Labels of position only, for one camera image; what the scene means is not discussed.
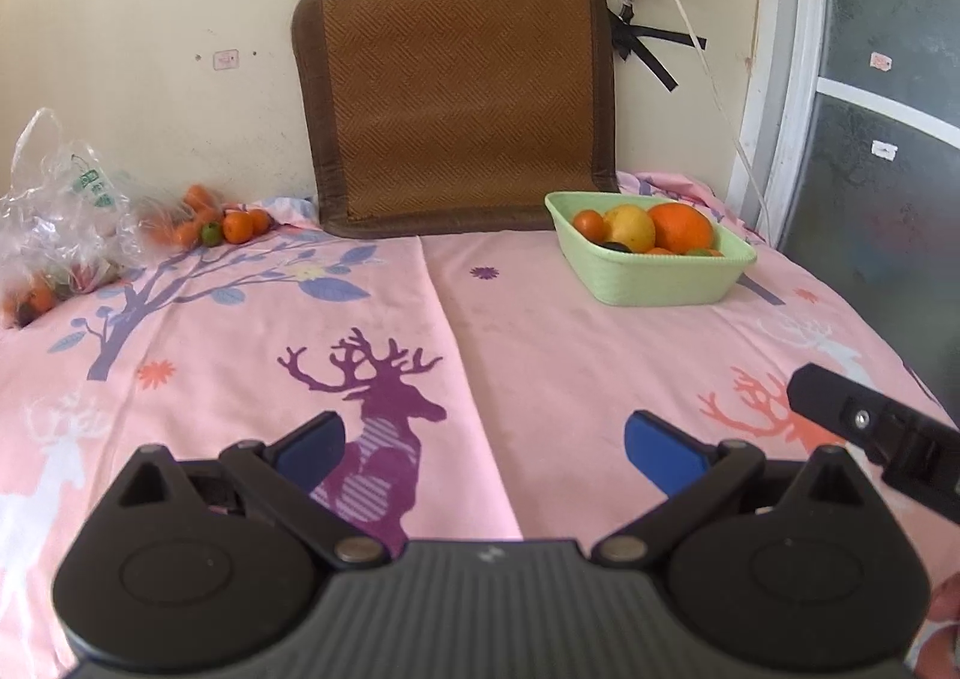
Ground orange fruits pile by bag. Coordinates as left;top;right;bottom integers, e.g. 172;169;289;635
139;185;223;250

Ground white window frame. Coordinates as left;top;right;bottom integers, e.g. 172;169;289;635
727;0;958;243

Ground clear plastic bag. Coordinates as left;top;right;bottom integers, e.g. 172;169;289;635
2;108;181;328

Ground black cushion straps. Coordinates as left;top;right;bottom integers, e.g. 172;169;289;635
610;0;708;94

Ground wall sticker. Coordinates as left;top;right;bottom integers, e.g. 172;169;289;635
212;50;239;71

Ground small orange mandarin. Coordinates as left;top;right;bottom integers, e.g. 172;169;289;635
571;209;607;245

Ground green fruit by wall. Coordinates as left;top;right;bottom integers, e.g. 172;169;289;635
200;222;223;248

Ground yellow mango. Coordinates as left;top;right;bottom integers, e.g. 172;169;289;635
604;204;658;253

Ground big orange in basket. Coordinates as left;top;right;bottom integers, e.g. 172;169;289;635
647;202;715;255

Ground white cable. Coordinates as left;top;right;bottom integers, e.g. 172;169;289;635
639;0;775;245

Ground dark purple plum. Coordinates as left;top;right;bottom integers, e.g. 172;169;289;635
601;240;635;255

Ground brown woven seat cushion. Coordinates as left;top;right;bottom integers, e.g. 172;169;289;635
291;0;619;238

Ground light green plastic basket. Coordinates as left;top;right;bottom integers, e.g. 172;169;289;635
544;191;758;307

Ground mandarin by wall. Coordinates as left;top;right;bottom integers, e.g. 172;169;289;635
221;211;256;245
247;209;274;237

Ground pink printed bedsheet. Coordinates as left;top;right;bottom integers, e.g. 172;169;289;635
2;220;932;677

